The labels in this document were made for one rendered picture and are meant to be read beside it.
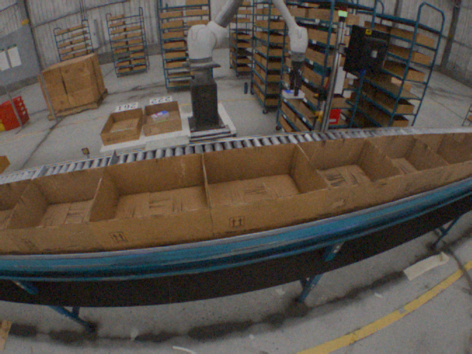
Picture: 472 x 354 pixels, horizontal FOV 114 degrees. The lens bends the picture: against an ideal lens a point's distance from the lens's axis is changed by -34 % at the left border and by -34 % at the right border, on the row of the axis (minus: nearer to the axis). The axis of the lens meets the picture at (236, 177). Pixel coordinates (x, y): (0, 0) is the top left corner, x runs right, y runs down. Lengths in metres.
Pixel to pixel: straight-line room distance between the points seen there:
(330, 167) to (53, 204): 1.35
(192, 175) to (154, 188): 0.18
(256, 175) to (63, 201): 0.91
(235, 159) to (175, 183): 0.27
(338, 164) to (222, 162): 0.58
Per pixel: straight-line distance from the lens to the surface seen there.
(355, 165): 1.25
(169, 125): 1.68
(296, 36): 1.45
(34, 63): 5.03
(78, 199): 1.14
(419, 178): 1.17
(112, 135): 1.73
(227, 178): 0.98
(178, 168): 0.93
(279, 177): 1.03
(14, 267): 1.09
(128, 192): 1.03
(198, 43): 1.54
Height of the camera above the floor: 1.54
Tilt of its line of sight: 40 degrees down
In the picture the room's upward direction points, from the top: straight up
